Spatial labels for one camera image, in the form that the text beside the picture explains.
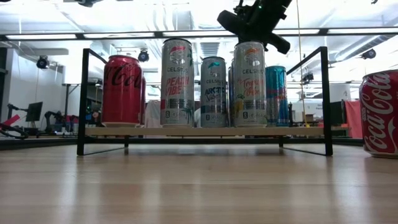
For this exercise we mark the red flat bar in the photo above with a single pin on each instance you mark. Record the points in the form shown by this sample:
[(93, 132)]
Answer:
[(12, 119)]

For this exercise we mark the black frame table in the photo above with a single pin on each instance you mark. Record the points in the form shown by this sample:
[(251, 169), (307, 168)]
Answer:
[(66, 93)]

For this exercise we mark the blue-banded Celsius can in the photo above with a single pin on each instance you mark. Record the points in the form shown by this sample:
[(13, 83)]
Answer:
[(214, 93)]

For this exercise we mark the red Coca-Cola can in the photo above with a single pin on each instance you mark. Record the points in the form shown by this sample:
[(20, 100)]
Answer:
[(121, 93), (143, 99), (379, 115)]

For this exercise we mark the black overhead frame beam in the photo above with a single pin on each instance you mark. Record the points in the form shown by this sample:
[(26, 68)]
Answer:
[(79, 36)]

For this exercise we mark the black ceiling spotlight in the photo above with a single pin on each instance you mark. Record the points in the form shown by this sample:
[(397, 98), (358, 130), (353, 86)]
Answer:
[(143, 56), (369, 54), (42, 63), (308, 77)]

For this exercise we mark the red hanging cloth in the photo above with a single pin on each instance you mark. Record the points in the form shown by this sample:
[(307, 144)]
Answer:
[(354, 119)]

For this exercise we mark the black-lidded Celsius can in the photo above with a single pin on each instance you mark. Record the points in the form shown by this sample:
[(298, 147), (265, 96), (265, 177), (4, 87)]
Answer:
[(177, 93)]

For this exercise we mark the black metal table frame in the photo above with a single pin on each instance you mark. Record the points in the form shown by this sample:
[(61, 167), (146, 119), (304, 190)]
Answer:
[(46, 142)]

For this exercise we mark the black computer monitor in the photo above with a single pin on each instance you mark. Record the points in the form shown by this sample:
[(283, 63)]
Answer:
[(34, 111), (336, 113)]

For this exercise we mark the wooden shelf with black frame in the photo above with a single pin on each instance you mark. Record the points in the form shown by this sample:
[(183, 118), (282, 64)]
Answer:
[(202, 131)]

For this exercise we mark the Red Bull can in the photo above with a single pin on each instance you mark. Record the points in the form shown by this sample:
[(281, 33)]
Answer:
[(277, 96)]

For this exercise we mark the white draped cloth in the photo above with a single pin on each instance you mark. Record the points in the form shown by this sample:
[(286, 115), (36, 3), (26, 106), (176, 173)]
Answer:
[(153, 113)]

